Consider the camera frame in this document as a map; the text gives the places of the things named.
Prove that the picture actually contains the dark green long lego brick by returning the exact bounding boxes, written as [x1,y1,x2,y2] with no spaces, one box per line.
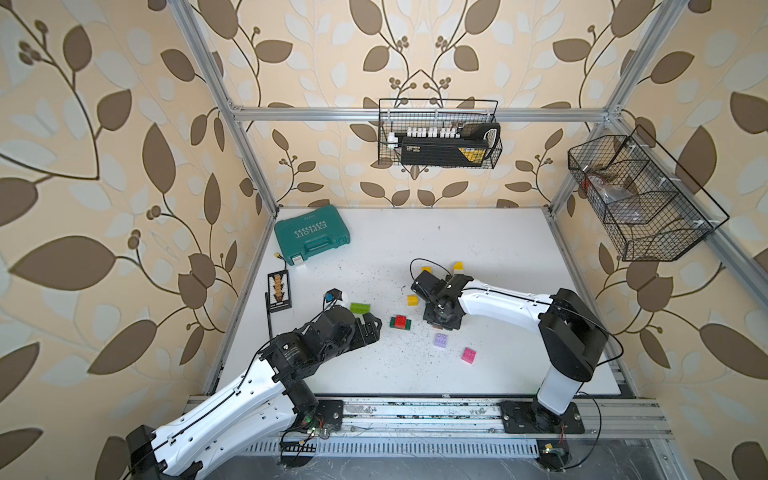
[389,316,411,331]

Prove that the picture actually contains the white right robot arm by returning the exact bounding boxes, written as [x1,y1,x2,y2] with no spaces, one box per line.
[411,271,610,434]

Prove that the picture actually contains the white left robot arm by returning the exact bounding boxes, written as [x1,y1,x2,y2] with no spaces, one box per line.
[125,305,382,479]

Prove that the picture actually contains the lime green long lego brick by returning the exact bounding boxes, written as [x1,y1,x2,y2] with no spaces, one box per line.
[349,302,371,315]

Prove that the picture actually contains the lilac lego brick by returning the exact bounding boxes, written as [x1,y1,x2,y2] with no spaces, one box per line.
[433,333,448,348]

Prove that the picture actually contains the pink lego brick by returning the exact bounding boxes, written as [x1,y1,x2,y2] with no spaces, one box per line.
[461,348,477,364]

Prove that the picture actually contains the black parallel charging board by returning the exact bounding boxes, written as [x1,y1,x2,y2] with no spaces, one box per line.
[267,269,292,313]

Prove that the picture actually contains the black allen key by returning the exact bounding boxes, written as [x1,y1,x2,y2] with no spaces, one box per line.
[264,291,274,341]

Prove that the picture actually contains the green plastic tool case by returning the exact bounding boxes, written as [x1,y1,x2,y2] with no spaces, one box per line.
[274,205,351,266]

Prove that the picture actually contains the black battery charger in basket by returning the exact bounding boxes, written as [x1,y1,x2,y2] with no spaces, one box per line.
[380,122,503,168]

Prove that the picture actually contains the plastic bag in basket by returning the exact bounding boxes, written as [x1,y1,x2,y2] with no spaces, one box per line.
[585,173,635,213]

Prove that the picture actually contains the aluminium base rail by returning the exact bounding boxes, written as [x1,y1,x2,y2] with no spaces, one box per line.
[164,396,673,468]

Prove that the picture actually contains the red black cable yellow plug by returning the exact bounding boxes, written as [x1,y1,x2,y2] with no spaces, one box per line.
[274,252,288,270]

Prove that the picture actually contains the black wire basket back wall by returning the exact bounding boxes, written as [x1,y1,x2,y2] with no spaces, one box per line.
[375,97,503,169]

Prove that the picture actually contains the black wire basket wall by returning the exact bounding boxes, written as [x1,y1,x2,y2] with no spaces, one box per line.
[567,125,730,262]
[375,97,503,169]

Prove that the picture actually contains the black wire basket right wall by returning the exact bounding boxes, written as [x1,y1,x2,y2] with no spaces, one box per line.
[567,125,730,262]

